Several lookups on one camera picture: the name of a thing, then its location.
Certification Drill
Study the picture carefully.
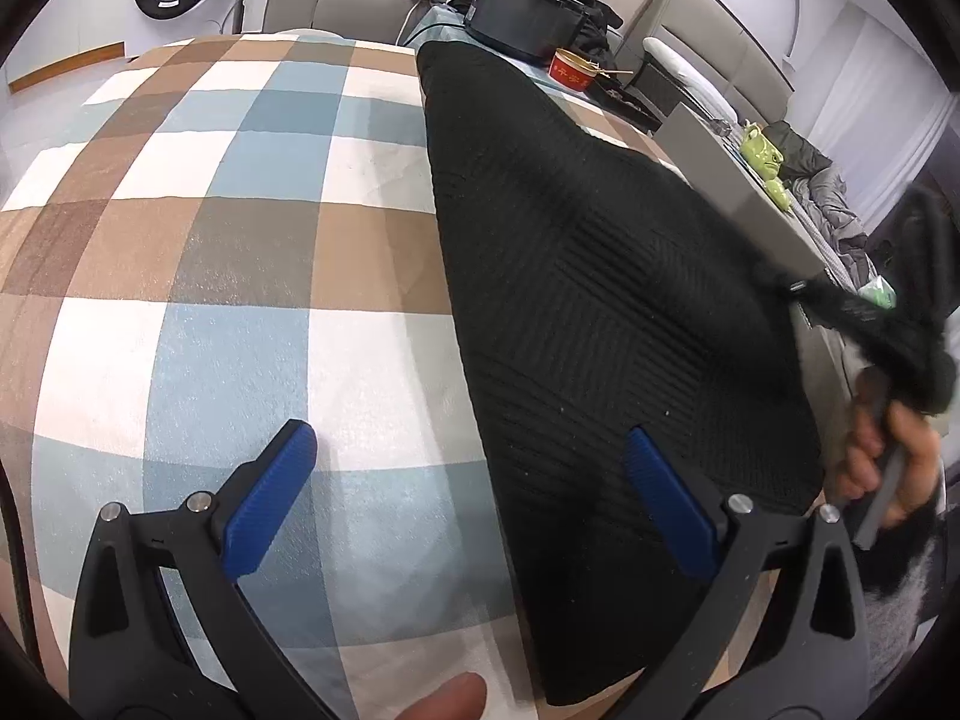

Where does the checked brown blue blanket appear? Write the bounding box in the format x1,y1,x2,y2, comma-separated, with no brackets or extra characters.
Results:
0,30,680,720

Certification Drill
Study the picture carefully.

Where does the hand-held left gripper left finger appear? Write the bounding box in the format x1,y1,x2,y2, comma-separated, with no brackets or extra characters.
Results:
67,420,340,720

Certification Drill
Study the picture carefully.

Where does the red noodle cup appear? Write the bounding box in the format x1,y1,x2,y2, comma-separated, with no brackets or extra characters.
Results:
550,49,602,92

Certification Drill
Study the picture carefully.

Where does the white cushion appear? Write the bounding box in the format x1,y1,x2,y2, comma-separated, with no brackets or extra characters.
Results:
641,36,740,125

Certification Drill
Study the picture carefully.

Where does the grey table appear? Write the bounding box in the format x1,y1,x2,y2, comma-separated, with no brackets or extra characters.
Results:
654,101,830,283

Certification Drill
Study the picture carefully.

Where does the teal checked tablecloth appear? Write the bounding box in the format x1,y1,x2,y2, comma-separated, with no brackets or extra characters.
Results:
405,4,638,128

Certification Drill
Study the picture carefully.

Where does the dark grey jacket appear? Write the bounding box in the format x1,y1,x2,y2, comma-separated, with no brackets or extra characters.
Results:
765,120,872,272

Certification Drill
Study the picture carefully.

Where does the black knit sweater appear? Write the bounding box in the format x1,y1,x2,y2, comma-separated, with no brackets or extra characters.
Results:
415,39,827,707

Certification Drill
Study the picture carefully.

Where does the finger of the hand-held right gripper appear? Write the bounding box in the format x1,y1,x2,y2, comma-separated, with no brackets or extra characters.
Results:
750,262,912,376

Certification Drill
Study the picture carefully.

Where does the black food tray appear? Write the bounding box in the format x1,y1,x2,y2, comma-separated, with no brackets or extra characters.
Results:
592,79,665,125

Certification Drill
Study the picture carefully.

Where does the person's left hand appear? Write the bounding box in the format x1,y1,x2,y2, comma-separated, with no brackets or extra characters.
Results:
394,671,489,720

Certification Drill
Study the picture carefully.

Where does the person's right forearm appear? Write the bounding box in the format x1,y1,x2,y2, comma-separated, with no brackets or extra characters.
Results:
862,502,955,695

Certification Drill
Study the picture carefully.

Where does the black countertop appliance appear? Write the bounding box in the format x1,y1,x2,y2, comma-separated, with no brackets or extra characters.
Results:
463,0,590,65

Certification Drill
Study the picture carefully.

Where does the person's right hand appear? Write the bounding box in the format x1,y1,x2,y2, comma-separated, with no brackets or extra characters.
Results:
832,371,943,533

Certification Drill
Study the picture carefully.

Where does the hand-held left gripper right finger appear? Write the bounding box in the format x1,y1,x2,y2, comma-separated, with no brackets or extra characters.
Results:
621,426,871,720

